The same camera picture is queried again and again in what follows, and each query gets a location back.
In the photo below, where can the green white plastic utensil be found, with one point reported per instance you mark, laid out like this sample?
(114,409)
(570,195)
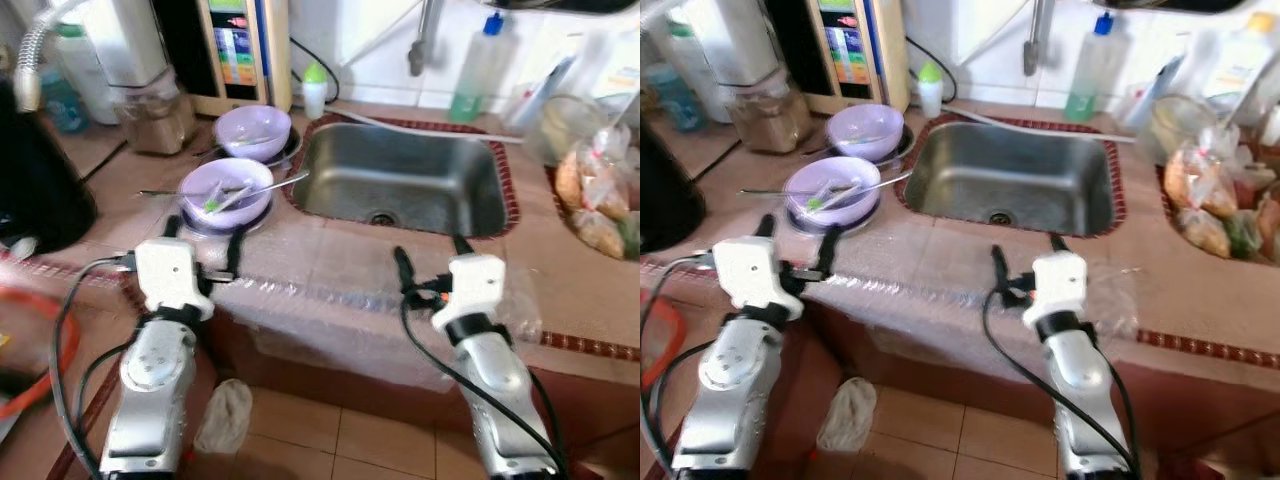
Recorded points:
(868,140)
(255,140)
(212,206)
(818,205)

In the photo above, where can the purple plastic bowl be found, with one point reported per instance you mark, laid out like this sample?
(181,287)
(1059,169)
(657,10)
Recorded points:
(255,190)
(865,190)
(250,125)
(865,125)

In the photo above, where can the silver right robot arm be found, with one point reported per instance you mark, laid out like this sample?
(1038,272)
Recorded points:
(1085,380)
(500,380)

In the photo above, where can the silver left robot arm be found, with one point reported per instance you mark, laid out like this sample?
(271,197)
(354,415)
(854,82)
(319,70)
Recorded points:
(725,370)
(150,370)

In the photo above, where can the thin metal utensil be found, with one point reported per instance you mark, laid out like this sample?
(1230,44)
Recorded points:
(165,192)
(770,191)

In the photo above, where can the stainless steel sink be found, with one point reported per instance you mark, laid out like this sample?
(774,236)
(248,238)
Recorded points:
(400,180)
(1010,180)

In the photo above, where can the metal spoon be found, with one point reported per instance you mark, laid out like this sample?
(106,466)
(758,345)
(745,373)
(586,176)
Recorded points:
(890,181)
(280,184)

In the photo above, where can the clear bubble wrap sheet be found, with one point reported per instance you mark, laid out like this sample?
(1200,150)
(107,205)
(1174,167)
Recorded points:
(330,310)
(900,310)

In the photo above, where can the thin white tube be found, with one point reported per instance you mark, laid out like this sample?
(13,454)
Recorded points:
(430,126)
(1040,124)

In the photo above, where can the white crumpled cloth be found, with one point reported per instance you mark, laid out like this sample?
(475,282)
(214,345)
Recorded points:
(848,415)
(225,415)

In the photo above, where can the plastic bag of food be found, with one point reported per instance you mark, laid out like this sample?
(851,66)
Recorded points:
(590,190)
(1200,190)

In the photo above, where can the black kettle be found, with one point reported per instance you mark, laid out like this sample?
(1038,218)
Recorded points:
(40,190)

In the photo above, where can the dish soap bottle blue cap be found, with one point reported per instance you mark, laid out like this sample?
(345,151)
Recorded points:
(470,100)
(1085,100)

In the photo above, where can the teal plastic bottle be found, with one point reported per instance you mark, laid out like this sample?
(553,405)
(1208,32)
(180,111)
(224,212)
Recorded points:
(62,110)
(675,100)

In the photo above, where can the white jug green lid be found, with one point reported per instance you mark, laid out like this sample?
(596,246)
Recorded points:
(700,80)
(85,85)

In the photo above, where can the clear plastic container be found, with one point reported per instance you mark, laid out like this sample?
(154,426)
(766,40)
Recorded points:
(570,125)
(1180,125)

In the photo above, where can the small white bottle green cap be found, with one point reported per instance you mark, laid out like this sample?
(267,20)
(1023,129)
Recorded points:
(315,98)
(930,98)

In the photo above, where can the beige water ioniser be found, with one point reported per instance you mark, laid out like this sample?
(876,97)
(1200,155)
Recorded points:
(235,60)
(850,55)

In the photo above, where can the grey metal faucet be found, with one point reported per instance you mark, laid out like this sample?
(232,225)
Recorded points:
(1030,55)
(417,55)

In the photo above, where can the white plastic bottle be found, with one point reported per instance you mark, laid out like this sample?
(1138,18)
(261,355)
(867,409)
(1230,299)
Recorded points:
(615,70)
(1240,60)

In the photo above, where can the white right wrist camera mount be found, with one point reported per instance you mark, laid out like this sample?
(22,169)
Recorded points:
(1058,285)
(470,290)

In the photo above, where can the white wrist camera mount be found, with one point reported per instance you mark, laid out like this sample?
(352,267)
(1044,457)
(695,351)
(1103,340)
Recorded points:
(1058,285)
(470,290)
(745,275)
(165,275)

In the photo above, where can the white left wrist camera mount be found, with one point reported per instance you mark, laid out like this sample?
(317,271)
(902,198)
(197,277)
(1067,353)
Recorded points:
(745,275)
(165,275)

